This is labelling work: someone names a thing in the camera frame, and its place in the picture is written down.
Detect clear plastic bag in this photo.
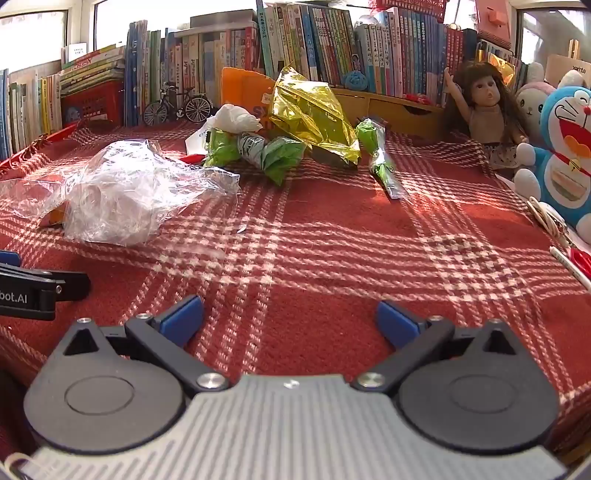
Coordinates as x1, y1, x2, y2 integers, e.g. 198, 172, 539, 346
0, 138, 241, 247

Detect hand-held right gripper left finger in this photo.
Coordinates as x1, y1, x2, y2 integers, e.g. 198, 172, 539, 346
48, 295, 230, 395

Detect white pen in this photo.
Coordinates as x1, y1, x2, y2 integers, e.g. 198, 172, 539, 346
549, 246, 591, 291

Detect red scissors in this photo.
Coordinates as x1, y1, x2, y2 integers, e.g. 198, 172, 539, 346
569, 247, 591, 278

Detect row of paperback books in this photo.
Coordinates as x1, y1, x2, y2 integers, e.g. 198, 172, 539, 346
256, 0, 478, 104

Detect red mesh basket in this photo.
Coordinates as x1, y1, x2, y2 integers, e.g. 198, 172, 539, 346
369, 0, 448, 24

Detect orange paper bag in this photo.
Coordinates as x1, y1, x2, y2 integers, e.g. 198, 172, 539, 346
221, 67, 278, 130

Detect white blue-print packet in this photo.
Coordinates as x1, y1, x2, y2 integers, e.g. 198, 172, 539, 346
187, 127, 208, 155

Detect red flat tray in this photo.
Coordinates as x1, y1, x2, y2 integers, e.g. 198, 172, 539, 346
0, 120, 86, 167

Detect stack of flat books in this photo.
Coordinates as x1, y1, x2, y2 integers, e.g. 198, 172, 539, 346
60, 44, 126, 97

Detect white crumpled tissue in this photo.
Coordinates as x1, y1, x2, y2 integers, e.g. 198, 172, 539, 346
205, 104, 263, 134

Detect pink box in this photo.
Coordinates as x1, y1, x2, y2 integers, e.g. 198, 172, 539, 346
475, 0, 520, 47

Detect green snack packet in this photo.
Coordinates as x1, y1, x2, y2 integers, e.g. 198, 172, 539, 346
355, 117, 407, 199
203, 129, 308, 185

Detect blue cat plush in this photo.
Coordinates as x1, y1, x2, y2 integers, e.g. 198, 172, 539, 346
514, 69, 591, 245

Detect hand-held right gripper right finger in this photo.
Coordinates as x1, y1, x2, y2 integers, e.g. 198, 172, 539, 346
352, 301, 532, 395

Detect row of thin white books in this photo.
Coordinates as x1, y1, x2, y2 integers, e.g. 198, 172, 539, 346
0, 69, 63, 160

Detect blue yarn ball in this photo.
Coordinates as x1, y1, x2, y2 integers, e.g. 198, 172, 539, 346
342, 70, 369, 92

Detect row of shiny thin books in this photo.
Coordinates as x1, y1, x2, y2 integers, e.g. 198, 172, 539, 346
475, 39, 529, 88

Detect brown-haired doll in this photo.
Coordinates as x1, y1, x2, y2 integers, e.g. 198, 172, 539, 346
443, 62, 529, 169

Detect grey flat box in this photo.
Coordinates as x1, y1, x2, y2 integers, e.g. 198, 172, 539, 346
168, 10, 257, 38

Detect orange wrapper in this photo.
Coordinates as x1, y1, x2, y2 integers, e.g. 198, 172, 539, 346
39, 203, 70, 229

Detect row of tall picture books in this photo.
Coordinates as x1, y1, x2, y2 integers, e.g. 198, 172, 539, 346
124, 18, 259, 127

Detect white coiled cable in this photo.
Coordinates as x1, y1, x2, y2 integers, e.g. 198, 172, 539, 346
526, 196, 571, 245

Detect pink bunny plush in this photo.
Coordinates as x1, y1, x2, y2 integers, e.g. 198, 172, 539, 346
515, 62, 557, 144

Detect golden foil bag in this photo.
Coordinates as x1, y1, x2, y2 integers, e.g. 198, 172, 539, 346
270, 66, 362, 169

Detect red plastic crate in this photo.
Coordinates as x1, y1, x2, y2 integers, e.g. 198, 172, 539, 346
60, 78, 125, 127

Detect miniature black bicycle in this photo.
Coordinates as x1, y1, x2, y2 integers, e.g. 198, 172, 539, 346
143, 83, 212, 126

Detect wooden drawer organizer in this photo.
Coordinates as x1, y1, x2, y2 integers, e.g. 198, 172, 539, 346
332, 88, 446, 139

